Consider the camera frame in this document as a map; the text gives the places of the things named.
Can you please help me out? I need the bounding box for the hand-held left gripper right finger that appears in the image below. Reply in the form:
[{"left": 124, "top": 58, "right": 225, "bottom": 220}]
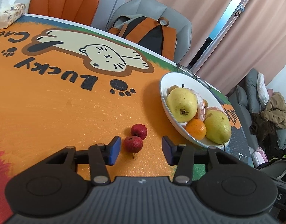
[{"left": 162, "top": 135, "right": 247, "bottom": 185}]

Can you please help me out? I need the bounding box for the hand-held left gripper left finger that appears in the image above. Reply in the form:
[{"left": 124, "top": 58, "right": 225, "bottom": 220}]
[{"left": 44, "top": 135, "right": 122, "bottom": 185}]

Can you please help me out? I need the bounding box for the small red fruit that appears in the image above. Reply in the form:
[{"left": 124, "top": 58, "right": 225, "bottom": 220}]
[
  {"left": 130, "top": 124, "right": 148, "bottom": 139},
  {"left": 123, "top": 136, "right": 143, "bottom": 159}
]

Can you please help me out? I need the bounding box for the orange mandarin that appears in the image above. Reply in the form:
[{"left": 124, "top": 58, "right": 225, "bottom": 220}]
[{"left": 185, "top": 119, "right": 207, "bottom": 140}]

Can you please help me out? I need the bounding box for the yellow apple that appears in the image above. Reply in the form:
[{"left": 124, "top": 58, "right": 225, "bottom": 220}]
[{"left": 166, "top": 84, "right": 198, "bottom": 123}]

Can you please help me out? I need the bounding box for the yellow pear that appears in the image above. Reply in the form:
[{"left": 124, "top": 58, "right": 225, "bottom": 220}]
[{"left": 204, "top": 110, "right": 232, "bottom": 152}]

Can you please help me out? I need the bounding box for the white bowl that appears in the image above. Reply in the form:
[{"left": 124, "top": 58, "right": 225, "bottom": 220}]
[{"left": 159, "top": 72, "right": 232, "bottom": 149}]

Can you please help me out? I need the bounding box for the grey stool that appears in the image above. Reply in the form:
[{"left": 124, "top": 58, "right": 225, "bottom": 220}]
[{"left": 257, "top": 157, "right": 286, "bottom": 181}]

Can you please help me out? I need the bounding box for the pink cloth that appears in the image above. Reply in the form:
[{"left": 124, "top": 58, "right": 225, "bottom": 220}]
[{"left": 252, "top": 146, "right": 265, "bottom": 168}]

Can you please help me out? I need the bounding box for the printed cartoon table mat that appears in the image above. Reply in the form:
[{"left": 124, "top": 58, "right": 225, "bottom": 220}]
[{"left": 0, "top": 13, "right": 255, "bottom": 224}]

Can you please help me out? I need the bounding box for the brown jacket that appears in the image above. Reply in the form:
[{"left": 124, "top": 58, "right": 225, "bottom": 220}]
[{"left": 261, "top": 92, "right": 286, "bottom": 129}]

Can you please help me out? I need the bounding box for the grey sofa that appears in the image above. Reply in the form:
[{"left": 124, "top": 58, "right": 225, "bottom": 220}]
[{"left": 226, "top": 68, "right": 286, "bottom": 168}]

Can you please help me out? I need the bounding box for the white bag on sofa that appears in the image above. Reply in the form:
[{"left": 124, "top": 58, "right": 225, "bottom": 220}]
[{"left": 257, "top": 72, "right": 270, "bottom": 106}]

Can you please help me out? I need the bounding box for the orange and black backpack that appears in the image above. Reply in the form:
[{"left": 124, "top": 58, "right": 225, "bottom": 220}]
[{"left": 108, "top": 16, "right": 177, "bottom": 62}]

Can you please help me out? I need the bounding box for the grey chair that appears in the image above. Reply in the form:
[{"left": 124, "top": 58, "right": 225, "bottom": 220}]
[{"left": 107, "top": 0, "right": 193, "bottom": 68}]

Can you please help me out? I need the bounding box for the glass sliding door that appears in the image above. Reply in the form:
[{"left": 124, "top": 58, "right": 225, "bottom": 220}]
[{"left": 204, "top": 0, "right": 262, "bottom": 68}]

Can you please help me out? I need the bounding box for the curtain tieback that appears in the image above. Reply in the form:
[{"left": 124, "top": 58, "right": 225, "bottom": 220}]
[{"left": 235, "top": 0, "right": 251, "bottom": 17}]

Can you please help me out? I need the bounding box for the orange chair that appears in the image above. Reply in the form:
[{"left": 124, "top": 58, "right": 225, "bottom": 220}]
[{"left": 28, "top": 0, "right": 100, "bottom": 26}]

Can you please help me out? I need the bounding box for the printed tissue box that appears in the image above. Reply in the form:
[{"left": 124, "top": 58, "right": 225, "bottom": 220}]
[{"left": 0, "top": 0, "right": 26, "bottom": 30}]

